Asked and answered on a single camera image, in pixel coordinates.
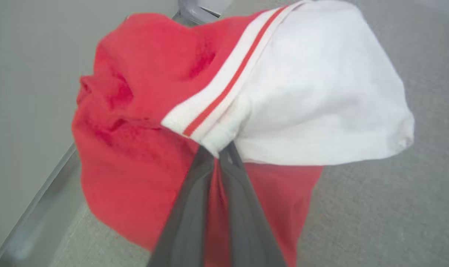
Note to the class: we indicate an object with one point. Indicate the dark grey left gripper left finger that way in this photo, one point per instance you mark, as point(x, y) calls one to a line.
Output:
point(187, 222)

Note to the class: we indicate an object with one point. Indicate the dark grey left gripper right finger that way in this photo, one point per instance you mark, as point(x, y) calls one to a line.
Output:
point(246, 230)

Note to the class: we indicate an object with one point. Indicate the red and white garment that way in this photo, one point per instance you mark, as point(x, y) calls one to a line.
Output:
point(143, 92)

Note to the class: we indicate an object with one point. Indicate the grey fabric sofa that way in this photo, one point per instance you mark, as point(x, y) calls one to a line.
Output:
point(395, 215)

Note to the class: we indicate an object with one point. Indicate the glossy grey edge strip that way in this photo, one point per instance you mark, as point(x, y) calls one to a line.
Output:
point(35, 215)

